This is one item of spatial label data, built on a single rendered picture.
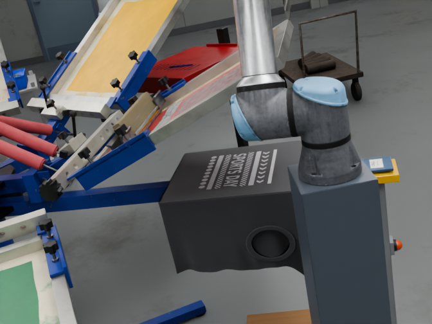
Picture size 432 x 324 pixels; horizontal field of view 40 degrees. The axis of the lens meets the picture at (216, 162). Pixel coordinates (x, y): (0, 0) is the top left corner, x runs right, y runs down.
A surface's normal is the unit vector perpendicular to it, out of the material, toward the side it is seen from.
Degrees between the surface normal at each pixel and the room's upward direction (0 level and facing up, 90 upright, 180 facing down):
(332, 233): 90
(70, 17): 90
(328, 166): 72
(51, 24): 90
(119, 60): 32
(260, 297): 0
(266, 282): 0
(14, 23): 90
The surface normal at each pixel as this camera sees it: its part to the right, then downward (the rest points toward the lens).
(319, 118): -0.19, 0.41
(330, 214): 0.07, 0.37
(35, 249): 0.34, 0.30
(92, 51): -0.49, -0.55
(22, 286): -0.18, -0.91
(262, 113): -0.24, 0.10
